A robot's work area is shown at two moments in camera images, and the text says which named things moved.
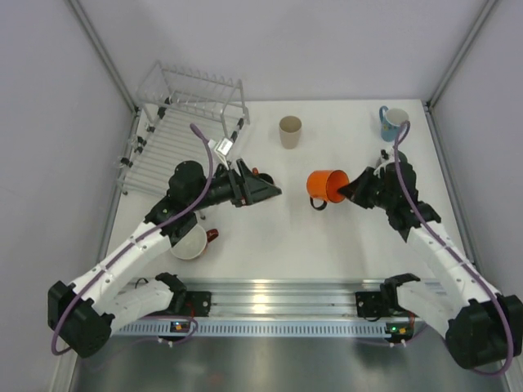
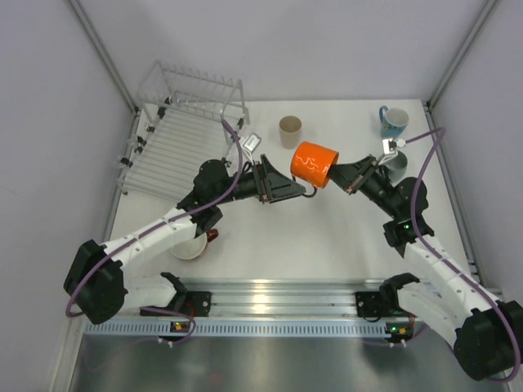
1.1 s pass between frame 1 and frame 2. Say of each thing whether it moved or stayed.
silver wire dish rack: stayed
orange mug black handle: moved
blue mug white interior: stayed
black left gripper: moved
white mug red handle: stayed
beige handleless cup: stayed
